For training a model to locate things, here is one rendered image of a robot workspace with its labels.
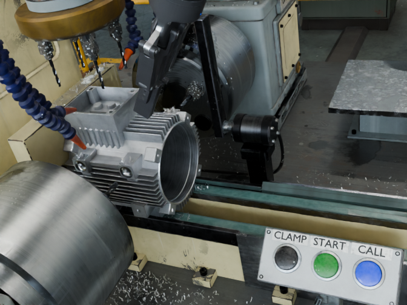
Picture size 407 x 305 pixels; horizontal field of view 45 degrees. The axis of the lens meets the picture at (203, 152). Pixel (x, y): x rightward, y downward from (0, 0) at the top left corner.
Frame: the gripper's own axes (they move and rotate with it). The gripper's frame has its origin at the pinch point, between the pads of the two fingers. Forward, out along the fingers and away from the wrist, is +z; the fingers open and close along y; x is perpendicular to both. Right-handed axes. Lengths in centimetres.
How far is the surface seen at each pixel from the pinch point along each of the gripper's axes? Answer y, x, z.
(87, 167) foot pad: 3.7, -5.7, 18.8
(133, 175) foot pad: 3.7, 2.9, 14.0
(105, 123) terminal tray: -0.9, -6.4, 11.2
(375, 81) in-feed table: -60, 36, 10
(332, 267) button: 16.6, 34.3, -5.6
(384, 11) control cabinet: -314, 47, 90
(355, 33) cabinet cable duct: -303, 37, 110
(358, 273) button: 16.6, 37.1, -7.1
